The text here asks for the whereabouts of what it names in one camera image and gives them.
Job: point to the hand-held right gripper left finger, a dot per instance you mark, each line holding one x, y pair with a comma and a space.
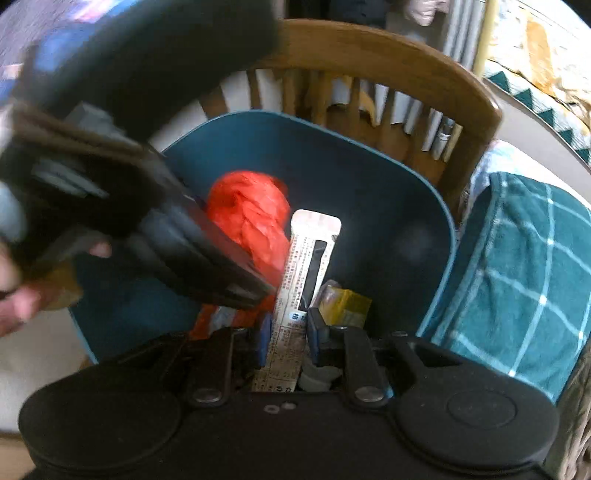
264, 339

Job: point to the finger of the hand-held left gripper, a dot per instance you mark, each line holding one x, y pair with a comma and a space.
203, 281
217, 240

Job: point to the white radiator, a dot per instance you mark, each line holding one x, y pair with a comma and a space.
461, 32

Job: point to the long white stick packet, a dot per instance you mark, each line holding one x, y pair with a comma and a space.
304, 249

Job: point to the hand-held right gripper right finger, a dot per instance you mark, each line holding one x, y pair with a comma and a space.
316, 334

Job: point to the yellow packet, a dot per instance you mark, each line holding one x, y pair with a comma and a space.
353, 307

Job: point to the wooden chair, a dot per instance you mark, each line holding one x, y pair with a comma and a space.
369, 50

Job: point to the person's left hand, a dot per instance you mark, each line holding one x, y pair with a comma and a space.
18, 304

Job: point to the white plastic piece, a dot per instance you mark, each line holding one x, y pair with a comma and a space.
316, 378

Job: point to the patterned quilt with teal triangles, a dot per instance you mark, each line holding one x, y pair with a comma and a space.
540, 55

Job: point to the teal trash bin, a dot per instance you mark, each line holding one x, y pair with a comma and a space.
369, 194

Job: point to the brown fuzzy cloth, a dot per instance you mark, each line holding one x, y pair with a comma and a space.
577, 415

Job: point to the teal checked towel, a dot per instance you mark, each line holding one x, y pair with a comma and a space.
508, 277

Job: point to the red plastic bag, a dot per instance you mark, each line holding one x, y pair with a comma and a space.
249, 217

